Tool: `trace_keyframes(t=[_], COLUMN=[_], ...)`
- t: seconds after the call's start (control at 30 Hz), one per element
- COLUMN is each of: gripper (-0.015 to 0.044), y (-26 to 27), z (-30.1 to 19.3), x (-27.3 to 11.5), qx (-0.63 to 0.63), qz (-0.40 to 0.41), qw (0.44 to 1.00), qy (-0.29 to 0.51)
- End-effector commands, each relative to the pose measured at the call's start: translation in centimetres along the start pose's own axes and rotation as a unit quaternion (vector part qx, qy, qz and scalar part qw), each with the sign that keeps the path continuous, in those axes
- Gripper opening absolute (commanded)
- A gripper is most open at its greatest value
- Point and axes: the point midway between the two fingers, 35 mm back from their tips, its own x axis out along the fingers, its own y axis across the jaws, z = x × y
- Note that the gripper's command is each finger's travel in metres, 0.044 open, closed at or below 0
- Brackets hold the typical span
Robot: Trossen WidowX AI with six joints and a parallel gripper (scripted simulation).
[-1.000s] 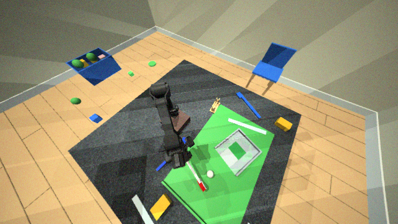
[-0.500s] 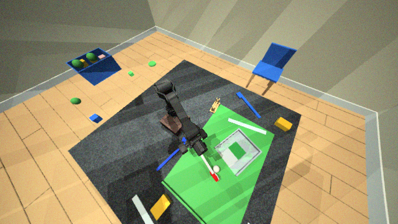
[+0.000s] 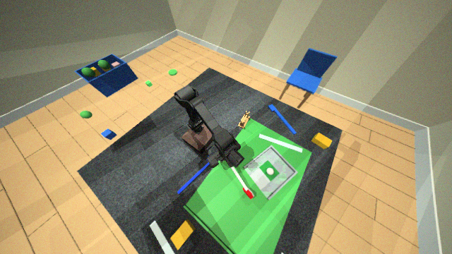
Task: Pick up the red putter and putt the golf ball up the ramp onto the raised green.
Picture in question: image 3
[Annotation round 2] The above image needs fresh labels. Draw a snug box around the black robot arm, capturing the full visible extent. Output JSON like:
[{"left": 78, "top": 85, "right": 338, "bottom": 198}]
[{"left": 174, "top": 85, "right": 245, "bottom": 168}]

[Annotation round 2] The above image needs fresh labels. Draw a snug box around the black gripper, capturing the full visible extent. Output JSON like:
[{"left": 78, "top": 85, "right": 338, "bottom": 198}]
[{"left": 207, "top": 142, "right": 241, "bottom": 168}]

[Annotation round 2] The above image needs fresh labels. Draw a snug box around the yellow flat block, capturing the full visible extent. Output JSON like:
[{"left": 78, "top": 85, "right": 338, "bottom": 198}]
[
  {"left": 311, "top": 133, "right": 332, "bottom": 149},
  {"left": 171, "top": 219, "right": 195, "bottom": 250}
]

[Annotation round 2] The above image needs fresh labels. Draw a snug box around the white golf ball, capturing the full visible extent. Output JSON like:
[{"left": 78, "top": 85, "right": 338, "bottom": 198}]
[{"left": 266, "top": 167, "right": 274, "bottom": 175}]

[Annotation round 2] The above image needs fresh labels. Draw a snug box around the green flat mat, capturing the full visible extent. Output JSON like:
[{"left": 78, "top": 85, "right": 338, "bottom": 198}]
[{"left": 186, "top": 119, "right": 311, "bottom": 254}]

